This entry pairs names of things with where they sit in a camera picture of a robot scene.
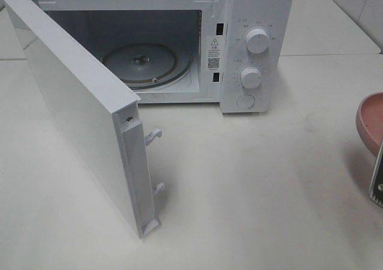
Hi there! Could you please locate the pink round plate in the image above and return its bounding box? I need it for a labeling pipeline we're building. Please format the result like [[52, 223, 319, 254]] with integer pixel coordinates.
[[355, 92, 382, 157]]

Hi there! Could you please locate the white microwave door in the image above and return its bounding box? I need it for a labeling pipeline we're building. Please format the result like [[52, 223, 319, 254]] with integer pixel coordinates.
[[5, 0, 163, 237]]

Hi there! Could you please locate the white microwave oven body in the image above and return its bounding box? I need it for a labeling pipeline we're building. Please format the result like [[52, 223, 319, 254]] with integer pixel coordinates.
[[32, 0, 292, 113]]

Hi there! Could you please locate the white microwave knob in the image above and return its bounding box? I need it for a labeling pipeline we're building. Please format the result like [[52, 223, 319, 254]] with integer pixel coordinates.
[[245, 27, 270, 54], [240, 67, 262, 89]]

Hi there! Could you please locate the round white door button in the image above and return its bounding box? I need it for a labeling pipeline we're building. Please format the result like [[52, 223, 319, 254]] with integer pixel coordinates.
[[236, 95, 255, 109]]

